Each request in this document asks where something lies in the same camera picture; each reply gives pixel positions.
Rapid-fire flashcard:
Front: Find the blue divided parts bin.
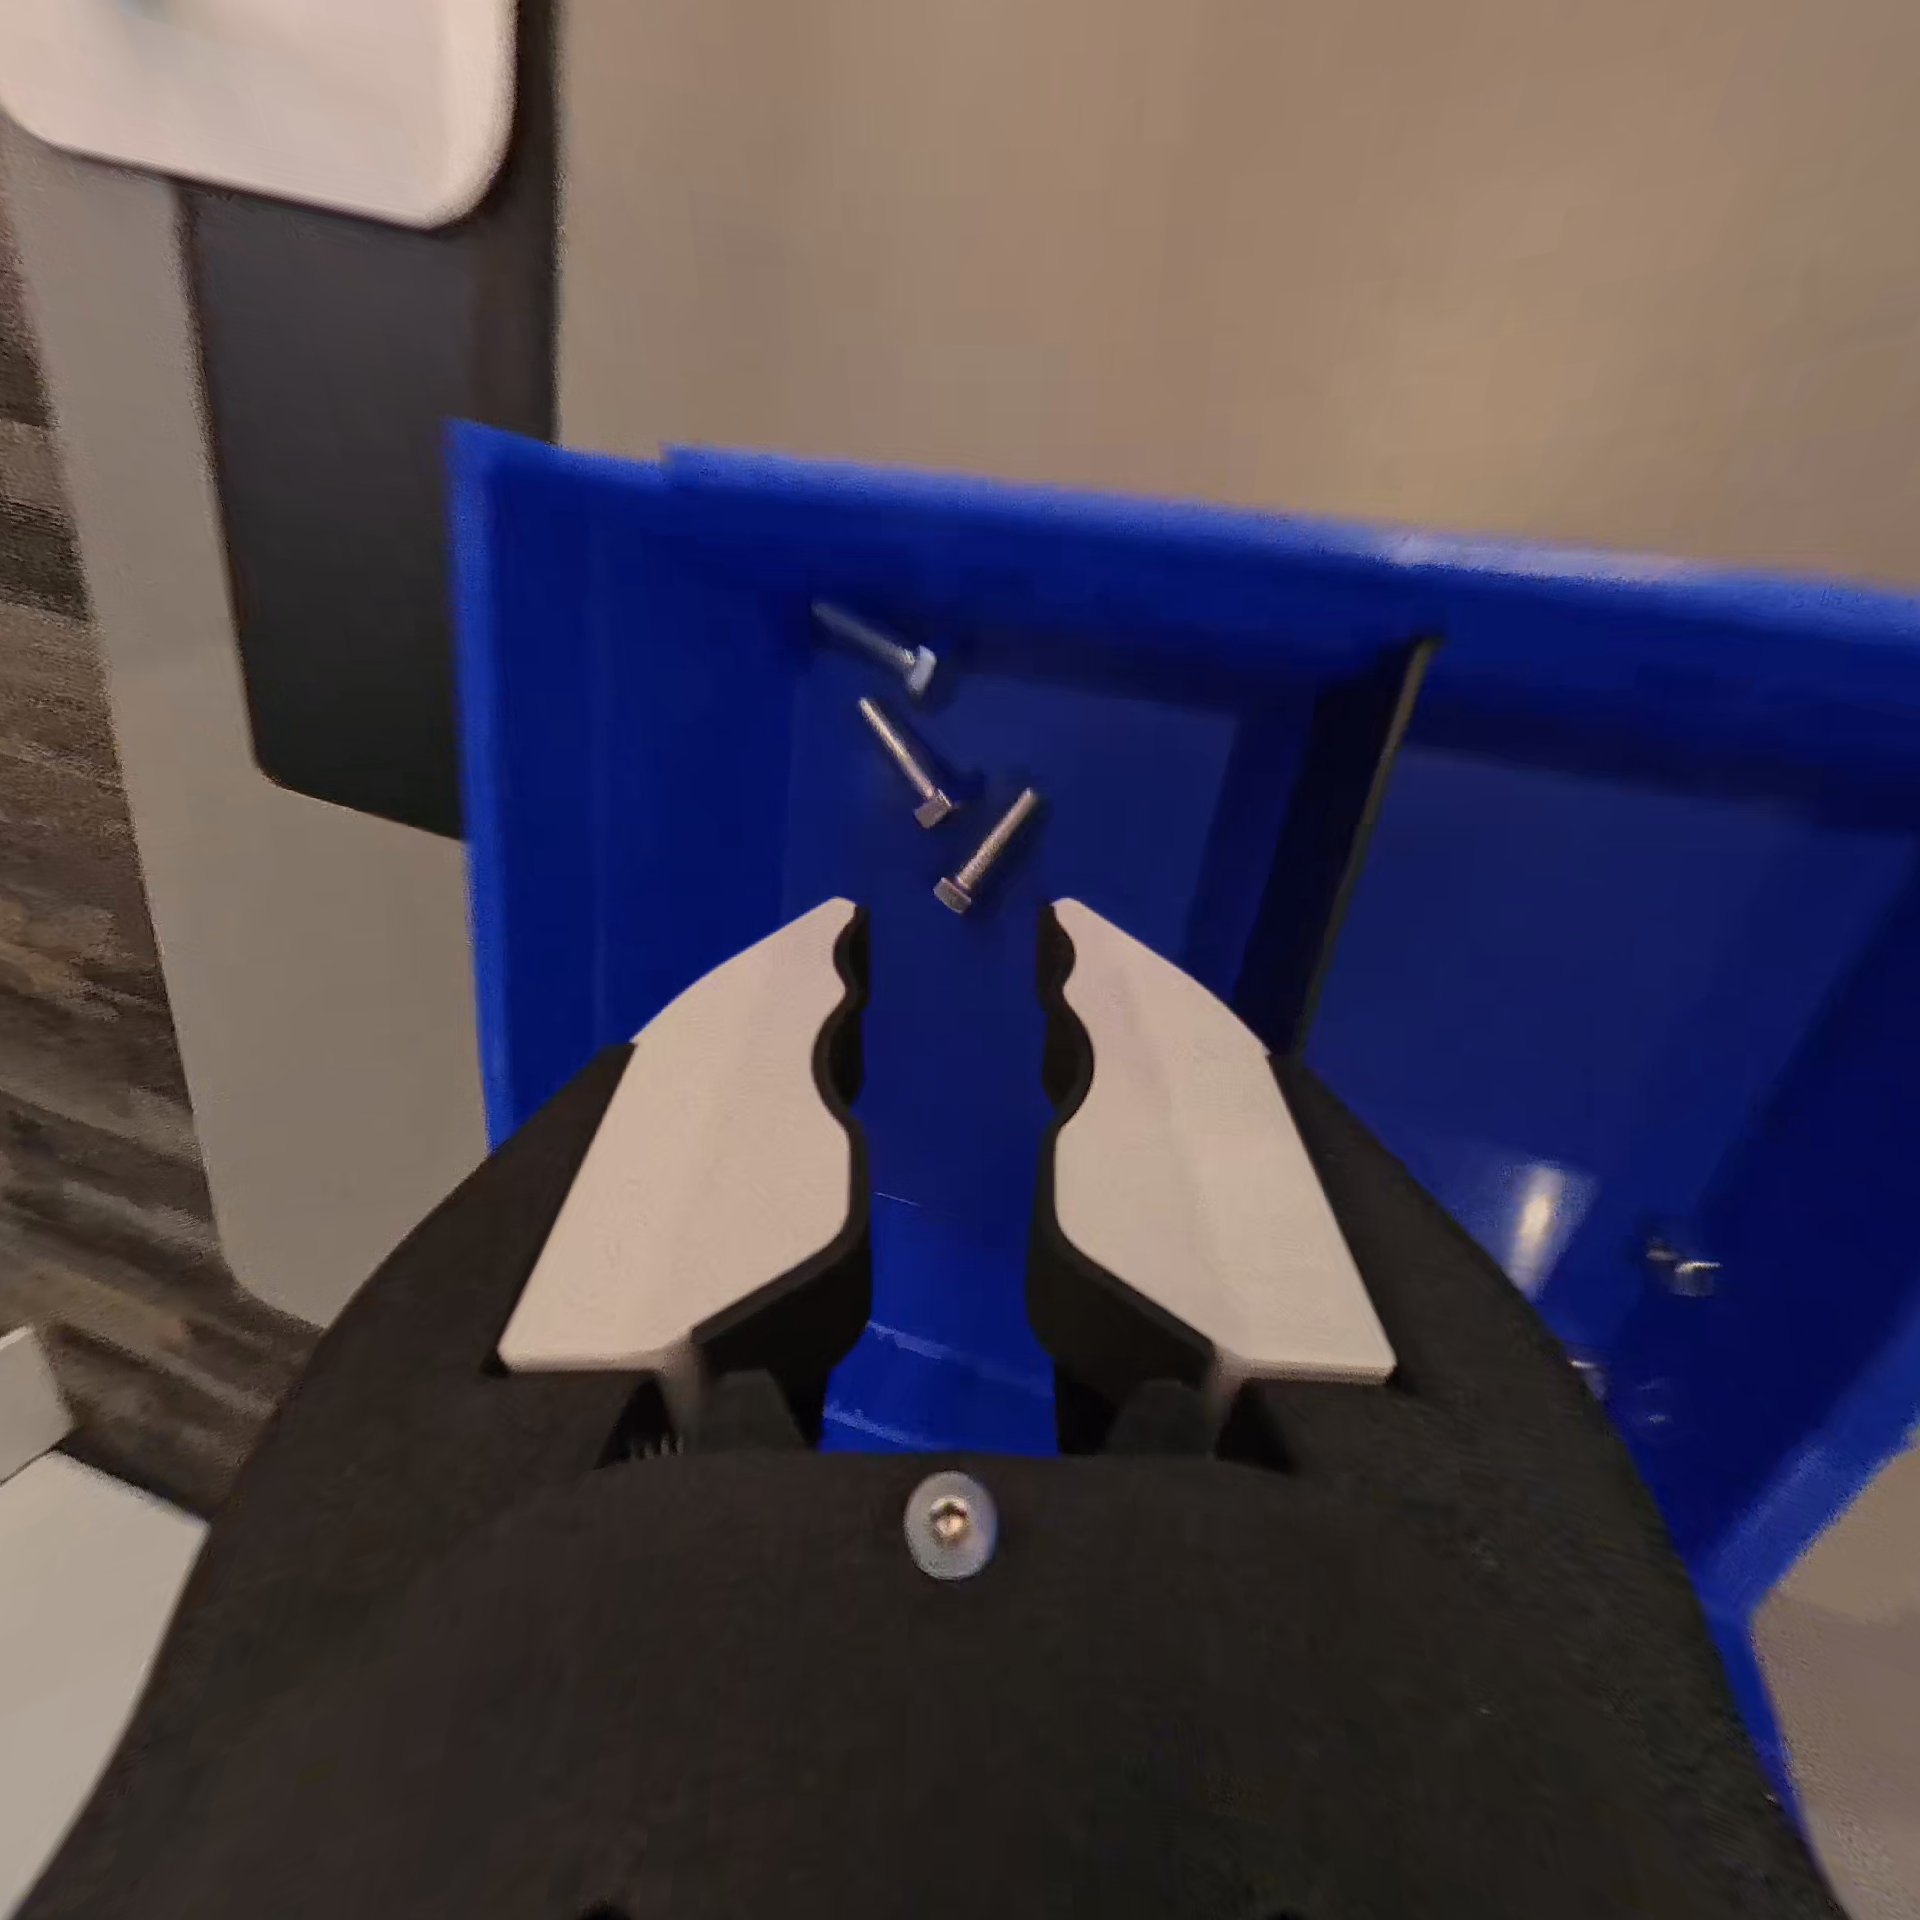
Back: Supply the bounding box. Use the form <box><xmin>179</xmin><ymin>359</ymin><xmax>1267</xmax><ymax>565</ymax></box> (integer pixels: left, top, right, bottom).
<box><xmin>446</xmin><ymin>420</ymin><xmax>1920</xmax><ymax>1802</ymax></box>

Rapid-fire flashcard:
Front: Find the black bin divider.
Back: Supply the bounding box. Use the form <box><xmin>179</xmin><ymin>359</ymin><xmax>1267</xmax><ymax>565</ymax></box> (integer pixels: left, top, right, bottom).
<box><xmin>1230</xmin><ymin>631</ymin><xmax>1445</xmax><ymax>1060</ymax></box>

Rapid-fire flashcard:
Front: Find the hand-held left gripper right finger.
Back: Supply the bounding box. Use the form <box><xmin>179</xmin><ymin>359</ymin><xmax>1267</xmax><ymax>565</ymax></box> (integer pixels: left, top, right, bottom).
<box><xmin>1031</xmin><ymin>895</ymin><xmax>1400</xmax><ymax>1428</ymax></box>

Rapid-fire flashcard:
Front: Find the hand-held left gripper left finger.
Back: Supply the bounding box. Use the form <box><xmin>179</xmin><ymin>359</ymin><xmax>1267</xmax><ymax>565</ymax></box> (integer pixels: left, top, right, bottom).
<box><xmin>493</xmin><ymin>895</ymin><xmax>876</xmax><ymax>1403</ymax></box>

